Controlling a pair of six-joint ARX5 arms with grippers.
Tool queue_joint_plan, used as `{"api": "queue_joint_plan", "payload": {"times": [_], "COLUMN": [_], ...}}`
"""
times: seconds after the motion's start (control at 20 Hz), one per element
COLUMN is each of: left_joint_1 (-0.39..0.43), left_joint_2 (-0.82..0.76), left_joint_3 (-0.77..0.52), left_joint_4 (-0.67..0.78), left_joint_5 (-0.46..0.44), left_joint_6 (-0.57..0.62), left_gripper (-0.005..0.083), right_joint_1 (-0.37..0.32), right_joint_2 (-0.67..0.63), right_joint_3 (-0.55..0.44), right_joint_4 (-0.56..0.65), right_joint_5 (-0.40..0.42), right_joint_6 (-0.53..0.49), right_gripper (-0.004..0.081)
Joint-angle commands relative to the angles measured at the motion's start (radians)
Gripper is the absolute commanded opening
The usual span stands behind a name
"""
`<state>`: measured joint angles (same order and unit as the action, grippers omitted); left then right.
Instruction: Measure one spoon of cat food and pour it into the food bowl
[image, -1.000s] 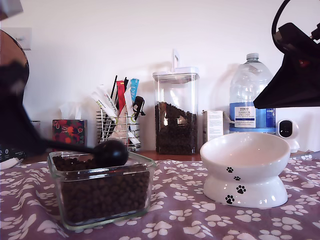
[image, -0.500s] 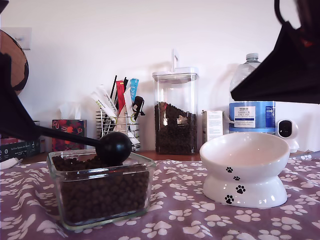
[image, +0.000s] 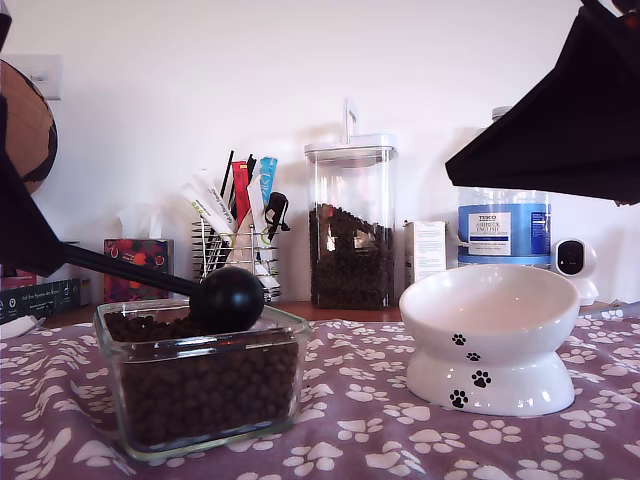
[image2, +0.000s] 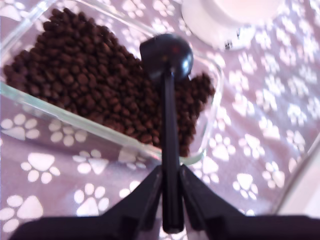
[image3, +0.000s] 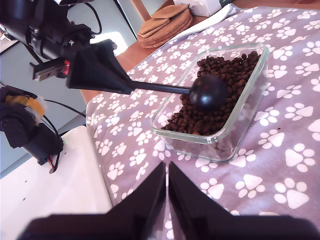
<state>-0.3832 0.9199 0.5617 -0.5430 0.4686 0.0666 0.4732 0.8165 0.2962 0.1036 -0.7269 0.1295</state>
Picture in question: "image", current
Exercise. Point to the small white round camera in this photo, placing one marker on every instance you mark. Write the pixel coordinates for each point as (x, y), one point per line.
(585, 260)

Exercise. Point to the thin black stick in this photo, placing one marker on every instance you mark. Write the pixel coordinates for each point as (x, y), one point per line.
(227, 172)

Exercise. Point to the red sachet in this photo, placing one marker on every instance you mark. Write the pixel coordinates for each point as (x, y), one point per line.
(242, 195)

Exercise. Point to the blue sachet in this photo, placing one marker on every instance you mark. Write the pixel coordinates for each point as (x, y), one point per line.
(268, 172)

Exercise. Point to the small white cardboard box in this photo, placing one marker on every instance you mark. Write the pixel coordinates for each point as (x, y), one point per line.
(425, 250)

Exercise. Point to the square glass food container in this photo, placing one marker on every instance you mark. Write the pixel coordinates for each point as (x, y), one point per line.
(200, 450)

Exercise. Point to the white tissue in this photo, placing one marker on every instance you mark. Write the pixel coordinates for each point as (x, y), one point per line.
(140, 222)

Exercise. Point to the white wall switch plate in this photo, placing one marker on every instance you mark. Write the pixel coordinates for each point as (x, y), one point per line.
(50, 75)

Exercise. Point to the long white sachet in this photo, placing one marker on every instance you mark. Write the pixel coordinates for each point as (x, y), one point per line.
(256, 205)

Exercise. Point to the large clear water bottle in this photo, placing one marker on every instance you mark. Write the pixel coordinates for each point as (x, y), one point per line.
(500, 235)

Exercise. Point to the white tin red label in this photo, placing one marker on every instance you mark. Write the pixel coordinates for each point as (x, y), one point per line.
(20, 282)

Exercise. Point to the black plastic clip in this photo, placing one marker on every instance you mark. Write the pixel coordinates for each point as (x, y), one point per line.
(276, 204)

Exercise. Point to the purple paw print cloth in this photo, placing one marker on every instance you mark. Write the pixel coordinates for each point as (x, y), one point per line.
(350, 425)

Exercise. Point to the white paw print cat bowl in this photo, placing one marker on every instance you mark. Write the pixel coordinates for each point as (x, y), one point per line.
(490, 310)

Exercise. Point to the white paper sachet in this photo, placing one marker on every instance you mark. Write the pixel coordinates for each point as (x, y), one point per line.
(207, 182)

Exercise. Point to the floral tissue box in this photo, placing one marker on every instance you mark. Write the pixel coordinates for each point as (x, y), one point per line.
(137, 250)

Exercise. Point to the brown cat food kibble pile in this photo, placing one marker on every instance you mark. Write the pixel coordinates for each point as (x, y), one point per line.
(350, 270)
(200, 390)

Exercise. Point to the tall clear jar white lid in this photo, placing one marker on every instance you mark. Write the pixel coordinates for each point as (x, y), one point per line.
(350, 175)

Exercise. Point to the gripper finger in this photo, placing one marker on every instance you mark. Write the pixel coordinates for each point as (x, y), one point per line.
(550, 100)
(25, 215)
(25, 255)
(575, 170)

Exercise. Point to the white sachet green print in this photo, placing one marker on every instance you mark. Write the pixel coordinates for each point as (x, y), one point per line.
(205, 210)

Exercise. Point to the black plastic measuring scoop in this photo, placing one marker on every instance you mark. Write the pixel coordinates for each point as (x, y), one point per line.
(227, 300)

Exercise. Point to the brown round globe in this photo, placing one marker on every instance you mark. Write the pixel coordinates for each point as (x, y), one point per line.
(30, 125)

